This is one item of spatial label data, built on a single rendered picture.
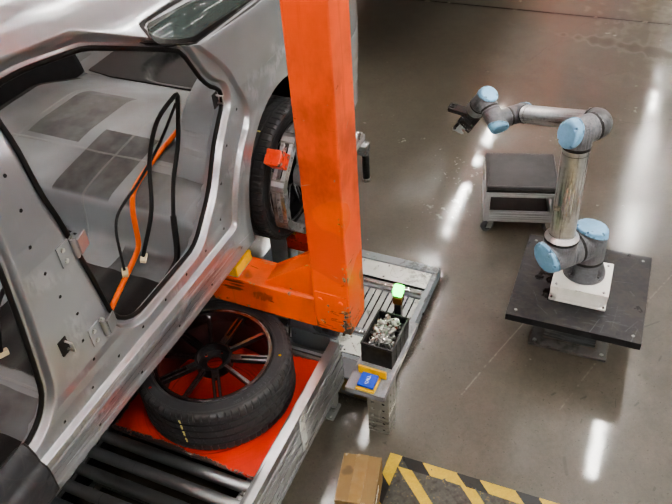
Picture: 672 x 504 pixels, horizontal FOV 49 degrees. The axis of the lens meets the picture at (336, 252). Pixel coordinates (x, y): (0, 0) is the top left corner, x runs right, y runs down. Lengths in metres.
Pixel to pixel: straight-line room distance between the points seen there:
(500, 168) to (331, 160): 1.96
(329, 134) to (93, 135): 1.47
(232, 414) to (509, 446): 1.24
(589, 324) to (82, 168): 2.37
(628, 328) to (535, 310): 0.41
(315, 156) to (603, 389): 1.87
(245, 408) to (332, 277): 0.61
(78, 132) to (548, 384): 2.50
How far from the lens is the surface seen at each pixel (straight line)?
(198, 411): 2.97
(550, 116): 3.42
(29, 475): 2.48
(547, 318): 3.53
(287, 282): 3.07
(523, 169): 4.35
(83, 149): 3.56
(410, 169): 4.90
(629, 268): 3.87
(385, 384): 3.02
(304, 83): 2.41
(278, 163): 3.09
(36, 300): 2.25
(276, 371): 3.03
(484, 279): 4.11
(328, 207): 2.66
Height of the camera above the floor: 2.82
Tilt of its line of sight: 41 degrees down
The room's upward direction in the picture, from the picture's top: 5 degrees counter-clockwise
